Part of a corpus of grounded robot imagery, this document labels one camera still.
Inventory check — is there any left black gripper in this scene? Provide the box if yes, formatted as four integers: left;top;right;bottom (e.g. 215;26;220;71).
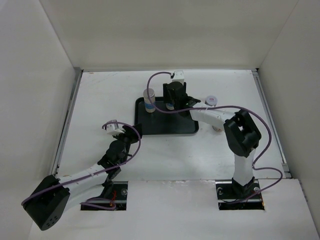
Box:
112;123;141;165

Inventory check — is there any white bottle blue label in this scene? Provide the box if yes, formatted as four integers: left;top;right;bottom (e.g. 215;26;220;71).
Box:
143;88;156;113
165;102;175;111

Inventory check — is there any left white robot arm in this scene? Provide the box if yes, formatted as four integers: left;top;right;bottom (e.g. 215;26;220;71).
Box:
21;120;143;231

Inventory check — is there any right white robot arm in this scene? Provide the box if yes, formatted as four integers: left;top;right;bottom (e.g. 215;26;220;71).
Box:
163;81;262;199

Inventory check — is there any black plastic tray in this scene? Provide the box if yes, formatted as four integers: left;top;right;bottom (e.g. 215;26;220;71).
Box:
134;97;199;136

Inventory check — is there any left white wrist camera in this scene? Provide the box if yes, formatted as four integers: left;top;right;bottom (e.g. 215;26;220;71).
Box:
101;119;125;137

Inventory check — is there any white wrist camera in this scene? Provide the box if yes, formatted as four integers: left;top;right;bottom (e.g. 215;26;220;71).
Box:
170;70;185;84
101;119;125;137

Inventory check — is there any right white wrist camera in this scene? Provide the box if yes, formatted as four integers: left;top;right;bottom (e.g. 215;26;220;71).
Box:
170;70;185;84

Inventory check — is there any left metal table rail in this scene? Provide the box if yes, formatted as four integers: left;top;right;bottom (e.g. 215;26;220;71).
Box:
48;67;84;176

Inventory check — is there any metal table rail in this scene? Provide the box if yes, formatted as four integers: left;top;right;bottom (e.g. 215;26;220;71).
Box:
251;68;292;179
48;67;84;176

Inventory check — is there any right metal table rail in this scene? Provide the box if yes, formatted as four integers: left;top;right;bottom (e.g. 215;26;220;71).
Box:
251;68;292;179

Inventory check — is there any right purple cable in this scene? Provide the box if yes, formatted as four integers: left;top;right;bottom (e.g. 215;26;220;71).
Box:
146;71;284;205

